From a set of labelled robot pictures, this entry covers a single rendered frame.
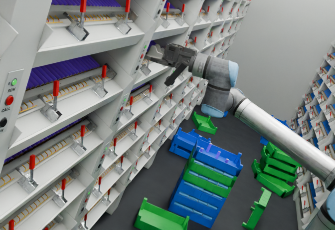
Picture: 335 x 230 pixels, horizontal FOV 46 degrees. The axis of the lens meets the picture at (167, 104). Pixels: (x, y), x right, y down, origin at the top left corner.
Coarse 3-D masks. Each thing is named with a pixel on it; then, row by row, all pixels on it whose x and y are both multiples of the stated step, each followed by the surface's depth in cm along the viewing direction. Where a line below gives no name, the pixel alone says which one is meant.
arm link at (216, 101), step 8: (208, 88) 148; (216, 88) 146; (224, 88) 146; (208, 96) 148; (216, 96) 147; (224, 96) 147; (208, 104) 148; (216, 104) 148; (224, 104) 149; (208, 112) 149; (216, 112) 148
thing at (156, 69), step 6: (156, 42) 197; (162, 42) 196; (144, 60) 168; (150, 66) 168; (156, 66) 173; (162, 66) 180; (138, 72) 139; (156, 72) 168; (162, 72) 185; (138, 78) 139; (144, 78) 152; (150, 78) 166; (138, 84) 150
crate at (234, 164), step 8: (200, 136) 256; (200, 144) 259; (208, 144) 258; (200, 152) 239; (208, 152) 257; (216, 152) 259; (224, 152) 258; (200, 160) 241; (208, 160) 240; (216, 160) 239; (224, 160) 255; (232, 160) 259; (224, 168) 240; (232, 168) 239; (240, 168) 239
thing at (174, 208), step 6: (168, 210) 253; (174, 210) 252; (180, 210) 252; (186, 210) 251; (192, 216) 252; (198, 216) 251; (198, 222) 252; (204, 222) 252; (210, 222) 251; (210, 228) 253
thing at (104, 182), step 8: (128, 152) 214; (120, 160) 207; (128, 160) 215; (112, 168) 199; (120, 168) 199; (104, 176) 189; (112, 176) 194; (120, 176) 198; (96, 184) 179; (104, 184) 185; (112, 184) 189; (96, 192) 174; (104, 192) 180; (88, 200) 169; (96, 200) 173; (88, 208) 165
